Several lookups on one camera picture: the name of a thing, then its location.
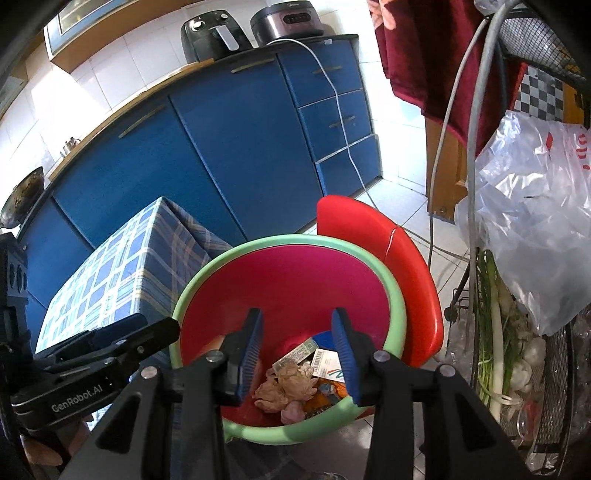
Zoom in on large orange plastic bag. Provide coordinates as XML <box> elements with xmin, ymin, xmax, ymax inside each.
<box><xmin>305</xmin><ymin>385</ymin><xmax>348</xmax><ymax>417</ymax></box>

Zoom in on thin white cable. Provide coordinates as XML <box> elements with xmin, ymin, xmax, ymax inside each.
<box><xmin>427</xmin><ymin>18</ymin><xmax>482</xmax><ymax>278</ymax></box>

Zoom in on black wire rack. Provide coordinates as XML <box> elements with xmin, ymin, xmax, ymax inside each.
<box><xmin>445</xmin><ymin>0</ymin><xmax>591</xmax><ymax>476</ymax></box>

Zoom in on wooden door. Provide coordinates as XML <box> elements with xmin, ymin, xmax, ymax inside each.
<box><xmin>424</xmin><ymin>108</ymin><xmax>469</xmax><ymax>224</ymax></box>

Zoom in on dark rice cooker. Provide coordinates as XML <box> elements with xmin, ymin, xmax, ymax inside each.
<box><xmin>250</xmin><ymin>4</ymin><xmax>329</xmax><ymax>47</ymax></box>

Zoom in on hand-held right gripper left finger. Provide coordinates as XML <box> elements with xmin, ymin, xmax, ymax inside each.
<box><xmin>58</xmin><ymin>307</ymin><xmax>265</xmax><ymax>480</ymax></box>

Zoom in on green scallions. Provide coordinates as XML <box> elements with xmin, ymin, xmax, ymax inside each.
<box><xmin>471</xmin><ymin>251</ymin><xmax>519</xmax><ymax>416</ymax></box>

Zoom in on garlic bulbs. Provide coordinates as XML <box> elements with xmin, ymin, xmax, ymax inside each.
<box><xmin>503</xmin><ymin>332</ymin><xmax>549</xmax><ymax>393</ymax></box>

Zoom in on black air fryer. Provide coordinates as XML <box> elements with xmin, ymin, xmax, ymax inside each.
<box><xmin>180</xmin><ymin>13</ymin><xmax>254</xmax><ymax>63</ymax></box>

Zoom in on cream paper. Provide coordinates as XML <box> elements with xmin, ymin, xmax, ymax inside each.
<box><xmin>276</xmin><ymin>362</ymin><xmax>319</xmax><ymax>403</ymax></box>

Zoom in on checkered cloth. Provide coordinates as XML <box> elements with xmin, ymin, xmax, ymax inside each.
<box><xmin>515</xmin><ymin>65</ymin><xmax>566</xmax><ymax>123</ymax></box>

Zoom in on red patterned curtain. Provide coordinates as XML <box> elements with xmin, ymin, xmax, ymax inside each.
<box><xmin>367</xmin><ymin>0</ymin><xmax>529</xmax><ymax>141</ymax></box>

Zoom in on white power cable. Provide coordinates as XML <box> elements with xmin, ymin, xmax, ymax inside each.
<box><xmin>267</xmin><ymin>38</ymin><xmax>398</xmax><ymax>241</ymax></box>

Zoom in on blue kitchen base cabinet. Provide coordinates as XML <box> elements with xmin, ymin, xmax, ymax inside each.
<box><xmin>16</xmin><ymin>34</ymin><xmax>384</xmax><ymax>342</ymax></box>

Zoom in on person's left hand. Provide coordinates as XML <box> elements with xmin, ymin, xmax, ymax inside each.
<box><xmin>18</xmin><ymin>413</ymin><xmax>95</xmax><ymax>474</ymax></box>

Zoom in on thick grey cable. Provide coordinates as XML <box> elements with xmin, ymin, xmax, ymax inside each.
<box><xmin>465</xmin><ymin>4</ymin><xmax>514</xmax><ymax>296</ymax></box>

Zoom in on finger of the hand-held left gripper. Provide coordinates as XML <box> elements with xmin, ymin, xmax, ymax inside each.
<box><xmin>32</xmin><ymin>318</ymin><xmax>182</xmax><ymax>376</ymax></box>
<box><xmin>85</xmin><ymin>313</ymin><xmax>149</xmax><ymax>339</ymax></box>

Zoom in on red basin with green rim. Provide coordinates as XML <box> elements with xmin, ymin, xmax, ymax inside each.
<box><xmin>168</xmin><ymin>234</ymin><xmax>409</xmax><ymax>446</ymax></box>

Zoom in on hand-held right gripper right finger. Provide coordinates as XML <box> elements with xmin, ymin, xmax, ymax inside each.
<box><xmin>330</xmin><ymin>307</ymin><xmax>532</xmax><ymax>480</ymax></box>

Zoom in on large clear plastic bag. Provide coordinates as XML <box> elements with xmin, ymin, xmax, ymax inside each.
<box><xmin>455</xmin><ymin>110</ymin><xmax>591</xmax><ymax>337</ymax></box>

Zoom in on red plastic stool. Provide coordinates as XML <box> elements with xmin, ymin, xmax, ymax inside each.
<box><xmin>316</xmin><ymin>195</ymin><xmax>445</xmax><ymax>367</ymax></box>

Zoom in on dark metal wok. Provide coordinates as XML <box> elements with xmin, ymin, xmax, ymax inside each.
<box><xmin>0</xmin><ymin>166</ymin><xmax>45</xmax><ymax>229</ymax></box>

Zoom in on white cardboard box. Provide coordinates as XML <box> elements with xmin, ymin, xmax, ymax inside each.
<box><xmin>311</xmin><ymin>349</ymin><xmax>345</xmax><ymax>381</ymax></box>

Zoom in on blue plaid tablecloth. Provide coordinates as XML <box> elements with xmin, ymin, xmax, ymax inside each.
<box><xmin>34</xmin><ymin>196</ymin><xmax>232</xmax><ymax>370</ymax></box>

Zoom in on blue wall cabinet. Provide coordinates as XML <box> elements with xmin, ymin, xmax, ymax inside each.
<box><xmin>44</xmin><ymin>0</ymin><xmax>148</xmax><ymax>72</ymax></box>

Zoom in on green cardboard box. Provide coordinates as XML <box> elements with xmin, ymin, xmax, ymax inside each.
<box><xmin>272</xmin><ymin>339</ymin><xmax>319</xmax><ymax>371</ymax></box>

